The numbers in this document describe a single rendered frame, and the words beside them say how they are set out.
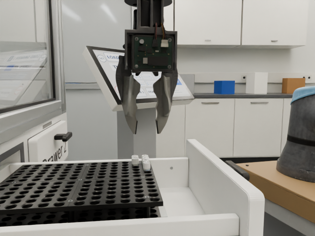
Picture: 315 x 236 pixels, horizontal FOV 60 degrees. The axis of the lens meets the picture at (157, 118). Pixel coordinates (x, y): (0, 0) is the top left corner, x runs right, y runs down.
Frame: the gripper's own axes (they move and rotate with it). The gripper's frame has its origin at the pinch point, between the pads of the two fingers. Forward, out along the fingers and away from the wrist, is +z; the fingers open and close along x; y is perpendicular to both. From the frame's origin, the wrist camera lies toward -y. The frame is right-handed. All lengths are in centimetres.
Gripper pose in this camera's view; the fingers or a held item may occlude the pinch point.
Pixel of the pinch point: (146, 124)
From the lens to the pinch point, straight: 44.9
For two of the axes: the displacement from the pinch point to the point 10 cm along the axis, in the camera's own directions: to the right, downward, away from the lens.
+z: -0.1, 9.9, 1.3
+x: 9.9, 0.0, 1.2
